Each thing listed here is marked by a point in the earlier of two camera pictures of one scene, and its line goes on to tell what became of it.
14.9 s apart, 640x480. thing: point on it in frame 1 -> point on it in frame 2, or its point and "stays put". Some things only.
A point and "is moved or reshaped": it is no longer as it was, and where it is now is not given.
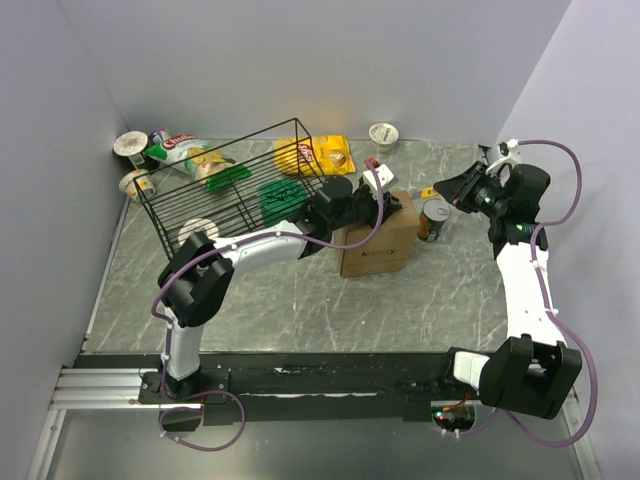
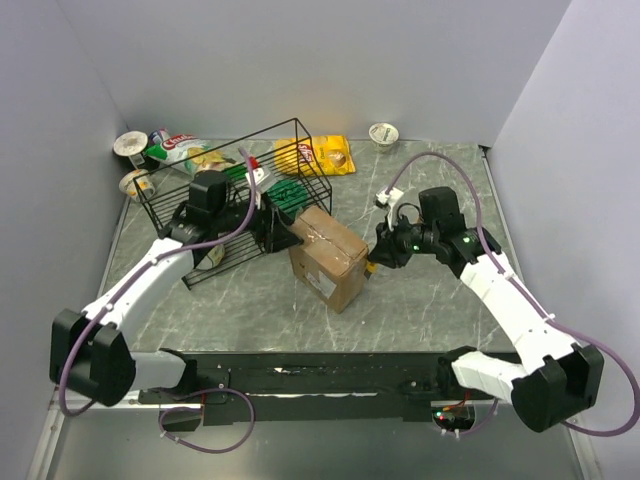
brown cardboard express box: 389,250 is moved or reshaped
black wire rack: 244,186 stays put
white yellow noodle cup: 145,184 stays put
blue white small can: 157,137 stays put
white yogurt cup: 384,136 stays put
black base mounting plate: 406,383 stays put
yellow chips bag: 313,156 stays put
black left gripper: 389,206 -> 278,238
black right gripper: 460,188 -> 387,252
